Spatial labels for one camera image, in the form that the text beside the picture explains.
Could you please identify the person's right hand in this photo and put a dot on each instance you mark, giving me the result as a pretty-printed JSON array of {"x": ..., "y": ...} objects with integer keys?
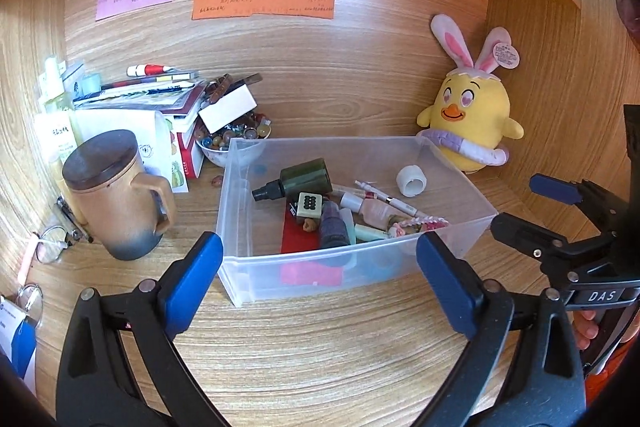
[{"x": 585, "y": 328}]

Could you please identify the brown ceramic lidded mug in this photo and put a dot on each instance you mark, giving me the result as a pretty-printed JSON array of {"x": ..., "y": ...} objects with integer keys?
[{"x": 127, "y": 208}]

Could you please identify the dark green spray bottle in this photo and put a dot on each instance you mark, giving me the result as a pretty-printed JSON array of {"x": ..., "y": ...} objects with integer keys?
[{"x": 311, "y": 177}]

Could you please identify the pink white cosmetic tube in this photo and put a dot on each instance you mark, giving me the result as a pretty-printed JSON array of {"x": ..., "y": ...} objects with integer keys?
[{"x": 373, "y": 211}]

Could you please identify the green small card box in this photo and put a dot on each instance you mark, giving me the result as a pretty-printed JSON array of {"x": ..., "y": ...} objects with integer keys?
[{"x": 309, "y": 206}]

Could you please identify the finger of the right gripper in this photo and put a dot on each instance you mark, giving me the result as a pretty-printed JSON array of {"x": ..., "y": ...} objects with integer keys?
[
  {"x": 531, "y": 240},
  {"x": 561, "y": 191}
]

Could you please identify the white tape roll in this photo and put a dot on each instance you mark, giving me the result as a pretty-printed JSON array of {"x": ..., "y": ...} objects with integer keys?
[{"x": 411, "y": 181}]

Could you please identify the stack of books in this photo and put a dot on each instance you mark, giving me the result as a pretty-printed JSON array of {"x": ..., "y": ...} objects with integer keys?
[{"x": 153, "y": 111}]

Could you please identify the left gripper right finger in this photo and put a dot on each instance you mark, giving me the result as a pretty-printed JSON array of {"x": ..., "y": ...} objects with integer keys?
[{"x": 520, "y": 365}]

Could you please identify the bowl of beads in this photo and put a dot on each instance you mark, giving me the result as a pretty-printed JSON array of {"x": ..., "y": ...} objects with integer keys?
[{"x": 251, "y": 126}]

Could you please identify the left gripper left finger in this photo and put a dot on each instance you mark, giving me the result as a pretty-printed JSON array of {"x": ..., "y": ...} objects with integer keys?
[{"x": 96, "y": 385}]

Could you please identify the white blue badge card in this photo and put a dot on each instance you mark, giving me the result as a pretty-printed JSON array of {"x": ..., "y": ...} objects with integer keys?
[{"x": 18, "y": 342}]

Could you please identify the red white marker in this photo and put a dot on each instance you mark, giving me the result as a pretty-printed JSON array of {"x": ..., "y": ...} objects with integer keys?
[{"x": 145, "y": 70}]

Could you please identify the blue tape roll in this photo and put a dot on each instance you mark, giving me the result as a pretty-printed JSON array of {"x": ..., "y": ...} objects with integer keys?
[{"x": 379, "y": 267}]

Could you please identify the pale green cream tube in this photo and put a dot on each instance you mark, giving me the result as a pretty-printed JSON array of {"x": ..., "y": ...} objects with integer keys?
[{"x": 359, "y": 233}]

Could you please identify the black purple mascara tube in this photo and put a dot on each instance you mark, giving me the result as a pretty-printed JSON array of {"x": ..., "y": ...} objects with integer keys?
[{"x": 333, "y": 231}]

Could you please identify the yellow spray bottle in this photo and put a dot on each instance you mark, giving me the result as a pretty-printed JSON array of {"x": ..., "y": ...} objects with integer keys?
[{"x": 55, "y": 131}]

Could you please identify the white small box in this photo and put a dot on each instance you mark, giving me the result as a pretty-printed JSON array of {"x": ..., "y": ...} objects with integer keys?
[{"x": 230, "y": 107}]

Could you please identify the red envelope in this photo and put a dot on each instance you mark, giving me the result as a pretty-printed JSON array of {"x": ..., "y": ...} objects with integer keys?
[{"x": 294, "y": 239}]

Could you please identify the clear plastic storage bin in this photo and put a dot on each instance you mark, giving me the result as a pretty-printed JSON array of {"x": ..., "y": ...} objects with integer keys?
[{"x": 270, "y": 253}]

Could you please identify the yellow chick plush toy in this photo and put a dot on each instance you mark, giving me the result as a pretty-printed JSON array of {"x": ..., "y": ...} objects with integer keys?
[{"x": 470, "y": 115}]

